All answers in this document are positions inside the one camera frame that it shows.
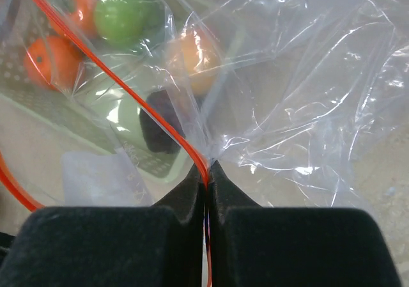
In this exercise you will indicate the yellow orange toy fruit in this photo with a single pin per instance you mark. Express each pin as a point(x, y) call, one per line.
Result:
point(193, 54)

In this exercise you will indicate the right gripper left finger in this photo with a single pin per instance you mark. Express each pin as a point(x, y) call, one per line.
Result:
point(159, 245)

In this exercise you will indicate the green toy lime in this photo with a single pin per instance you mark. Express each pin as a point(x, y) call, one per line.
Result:
point(122, 23)

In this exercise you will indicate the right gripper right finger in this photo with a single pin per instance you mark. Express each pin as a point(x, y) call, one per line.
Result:
point(252, 245)

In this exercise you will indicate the green plastic basket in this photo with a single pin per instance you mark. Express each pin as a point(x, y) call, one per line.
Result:
point(105, 92)

